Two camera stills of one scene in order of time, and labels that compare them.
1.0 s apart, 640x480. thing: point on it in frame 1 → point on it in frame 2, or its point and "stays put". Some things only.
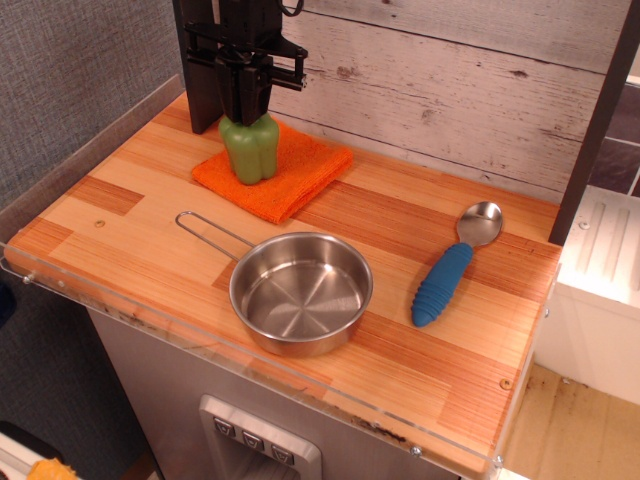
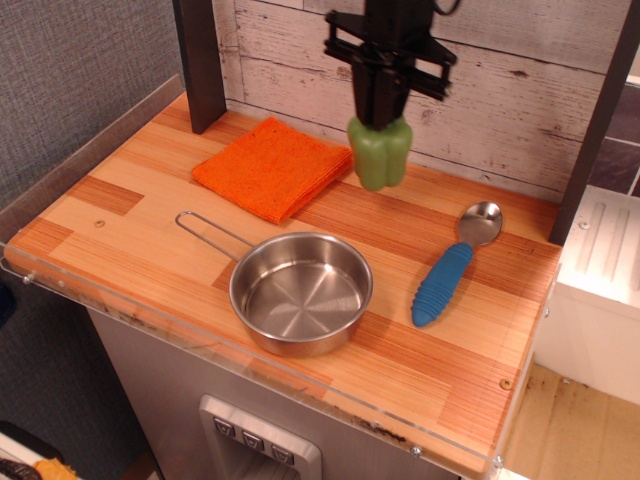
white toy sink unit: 590,330 stays put
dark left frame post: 202,38 stays put
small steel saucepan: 297,293 stays put
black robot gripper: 249,28 → 392,30
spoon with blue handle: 477,223 stays put
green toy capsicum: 253,148 → 381,156
